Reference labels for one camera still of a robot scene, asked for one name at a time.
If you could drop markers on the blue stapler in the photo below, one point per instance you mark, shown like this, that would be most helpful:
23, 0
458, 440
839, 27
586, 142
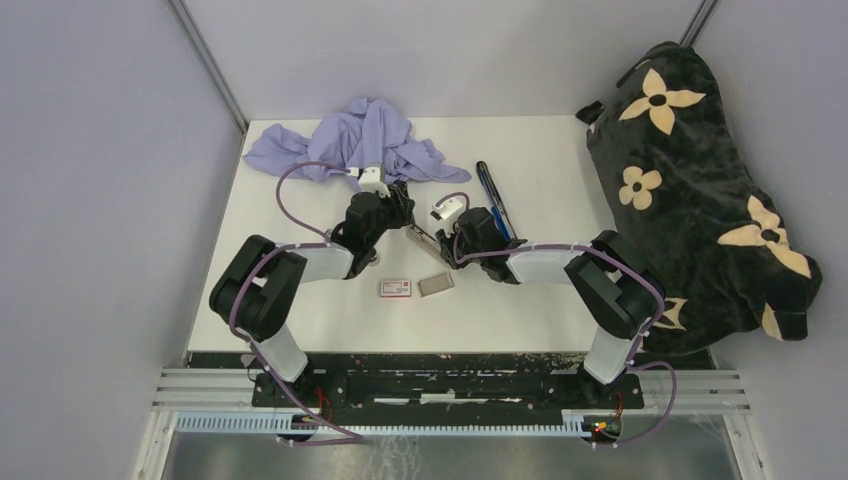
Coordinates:
498, 208

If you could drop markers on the red white staple box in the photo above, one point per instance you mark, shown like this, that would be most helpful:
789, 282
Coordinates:
395, 289

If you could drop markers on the black floral plush pillow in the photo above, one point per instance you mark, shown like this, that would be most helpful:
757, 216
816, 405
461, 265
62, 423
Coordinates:
680, 193

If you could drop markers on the aluminium rail frame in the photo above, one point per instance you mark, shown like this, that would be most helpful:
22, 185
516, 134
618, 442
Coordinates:
218, 401

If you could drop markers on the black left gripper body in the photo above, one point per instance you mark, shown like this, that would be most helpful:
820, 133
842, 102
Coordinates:
393, 215

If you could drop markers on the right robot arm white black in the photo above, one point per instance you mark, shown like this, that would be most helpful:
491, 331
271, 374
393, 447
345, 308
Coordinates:
615, 281

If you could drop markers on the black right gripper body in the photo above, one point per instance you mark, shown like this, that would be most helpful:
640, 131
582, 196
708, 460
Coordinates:
464, 250

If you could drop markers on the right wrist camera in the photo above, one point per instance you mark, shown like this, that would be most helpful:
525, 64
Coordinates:
447, 211

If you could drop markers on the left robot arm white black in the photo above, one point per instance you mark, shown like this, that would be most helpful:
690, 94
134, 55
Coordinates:
256, 292

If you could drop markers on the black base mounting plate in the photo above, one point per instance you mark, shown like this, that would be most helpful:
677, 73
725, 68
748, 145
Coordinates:
453, 389

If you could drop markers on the purple crumpled cloth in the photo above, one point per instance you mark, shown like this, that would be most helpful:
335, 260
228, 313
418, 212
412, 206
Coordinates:
368, 132

